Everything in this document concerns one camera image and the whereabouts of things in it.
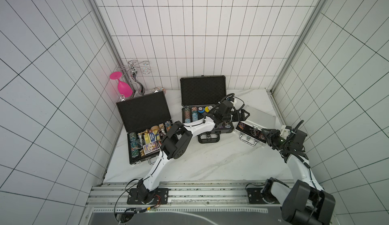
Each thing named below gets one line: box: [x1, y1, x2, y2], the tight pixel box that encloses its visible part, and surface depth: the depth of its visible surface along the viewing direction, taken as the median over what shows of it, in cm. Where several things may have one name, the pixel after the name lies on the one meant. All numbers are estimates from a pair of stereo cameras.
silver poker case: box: [234, 119, 267, 147], surface depth 94 cm
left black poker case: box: [115, 90, 179, 165], surface depth 93 cm
